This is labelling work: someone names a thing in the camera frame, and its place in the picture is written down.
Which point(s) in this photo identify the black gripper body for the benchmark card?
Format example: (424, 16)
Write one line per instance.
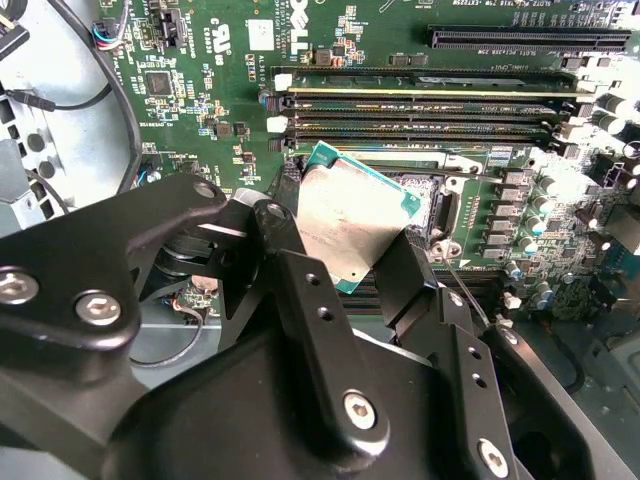
(240, 410)

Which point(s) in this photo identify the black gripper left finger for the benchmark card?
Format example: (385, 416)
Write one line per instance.
(75, 260)

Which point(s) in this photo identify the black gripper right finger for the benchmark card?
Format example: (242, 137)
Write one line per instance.
(460, 350)

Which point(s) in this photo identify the silver green CPU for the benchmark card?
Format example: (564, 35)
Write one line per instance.
(350, 220)

